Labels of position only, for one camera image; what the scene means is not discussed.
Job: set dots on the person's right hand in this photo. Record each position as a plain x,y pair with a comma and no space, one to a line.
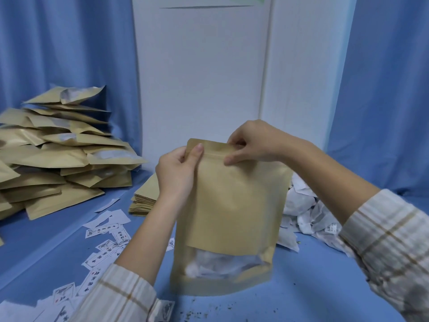
268,140

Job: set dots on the person's left hand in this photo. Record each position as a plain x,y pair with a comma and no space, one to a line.
176,177

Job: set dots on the stack of kraft pouches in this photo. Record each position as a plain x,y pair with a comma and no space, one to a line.
144,197

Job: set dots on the kraft pouch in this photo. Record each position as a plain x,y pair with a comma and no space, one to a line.
234,204

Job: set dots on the pile of white tea bags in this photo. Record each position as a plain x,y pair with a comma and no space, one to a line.
308,211

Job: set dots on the white paper labels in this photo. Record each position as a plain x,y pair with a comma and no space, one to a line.
107,228

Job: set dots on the pile of kraft pouches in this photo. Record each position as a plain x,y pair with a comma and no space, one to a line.
50,157

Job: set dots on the person's left forearm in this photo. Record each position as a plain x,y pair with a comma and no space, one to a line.
124,285

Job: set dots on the person's right forearm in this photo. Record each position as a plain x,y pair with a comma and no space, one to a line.
385,238

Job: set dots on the blue curtain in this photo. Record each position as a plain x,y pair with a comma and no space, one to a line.
385,80
67,46

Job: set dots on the blue table cover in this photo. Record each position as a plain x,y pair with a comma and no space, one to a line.
301,281

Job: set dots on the white wall pipe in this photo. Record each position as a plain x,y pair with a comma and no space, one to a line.
266,63

